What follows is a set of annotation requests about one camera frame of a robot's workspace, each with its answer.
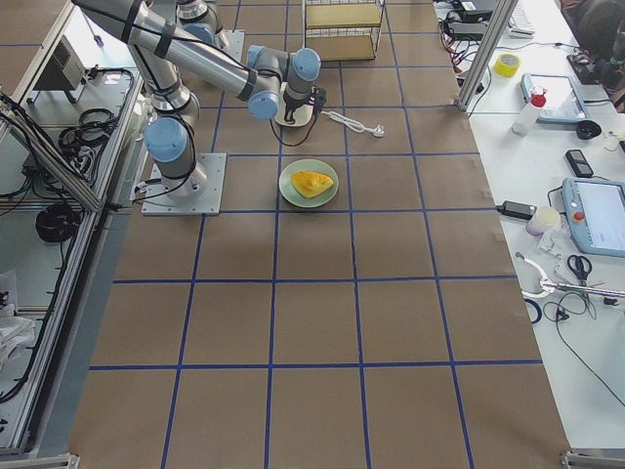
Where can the light green plate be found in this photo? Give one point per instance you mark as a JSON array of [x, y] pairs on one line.
[[293, 197]]

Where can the yellow tape roll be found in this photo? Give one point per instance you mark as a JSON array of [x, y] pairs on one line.
[[507, 65]]

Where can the black power adapter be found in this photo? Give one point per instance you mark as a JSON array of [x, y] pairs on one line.
[[516, 210]]

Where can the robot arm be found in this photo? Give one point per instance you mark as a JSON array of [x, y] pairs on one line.
[[272, 83]]

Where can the white round container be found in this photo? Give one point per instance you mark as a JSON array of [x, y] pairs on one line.
[[543, 219]]

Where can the white spray bottle red cap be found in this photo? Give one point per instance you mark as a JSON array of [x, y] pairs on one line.
[[530, 113]]

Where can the black scissors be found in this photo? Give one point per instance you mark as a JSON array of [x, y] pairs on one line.
[[580, 266]]

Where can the teach pendant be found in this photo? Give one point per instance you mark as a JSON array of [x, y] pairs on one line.
[[594, 210], [563, 103]]

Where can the golden pastry bread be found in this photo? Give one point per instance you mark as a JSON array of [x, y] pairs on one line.
[[310, 184]]

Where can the teach pendant near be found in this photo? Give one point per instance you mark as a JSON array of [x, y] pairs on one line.
[[594, 210]]

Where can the teach pendant far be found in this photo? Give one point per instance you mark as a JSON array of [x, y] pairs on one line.
[[563, 103]]

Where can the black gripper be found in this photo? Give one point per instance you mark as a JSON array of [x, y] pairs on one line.
[[291, 106]]

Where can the aluminium frame post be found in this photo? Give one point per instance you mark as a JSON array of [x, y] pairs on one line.
[[498, 23]]

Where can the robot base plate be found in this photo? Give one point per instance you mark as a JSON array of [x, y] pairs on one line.
[[200, 194]]

